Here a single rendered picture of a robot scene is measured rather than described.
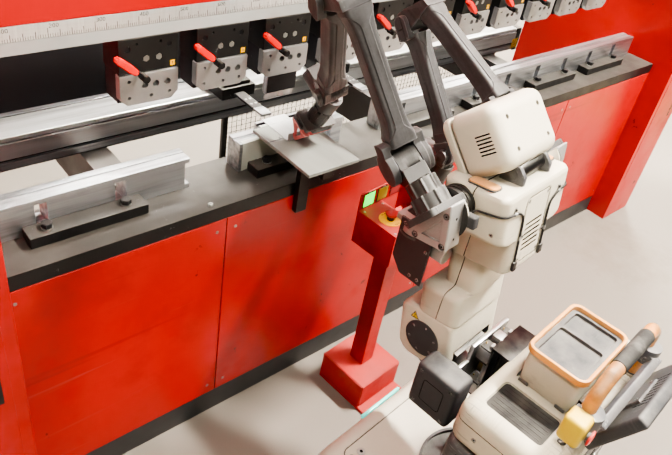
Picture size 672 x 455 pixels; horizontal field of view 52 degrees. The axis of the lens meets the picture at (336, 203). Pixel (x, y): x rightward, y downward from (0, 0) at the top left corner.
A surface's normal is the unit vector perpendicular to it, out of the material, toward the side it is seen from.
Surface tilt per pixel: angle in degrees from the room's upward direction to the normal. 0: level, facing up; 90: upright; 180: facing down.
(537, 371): 92
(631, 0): 90
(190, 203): 0
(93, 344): 90
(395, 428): 0
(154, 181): 90
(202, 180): 0
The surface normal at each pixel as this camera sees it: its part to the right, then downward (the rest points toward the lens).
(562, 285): 0.15, -0.80
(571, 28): -0.76, 0.28
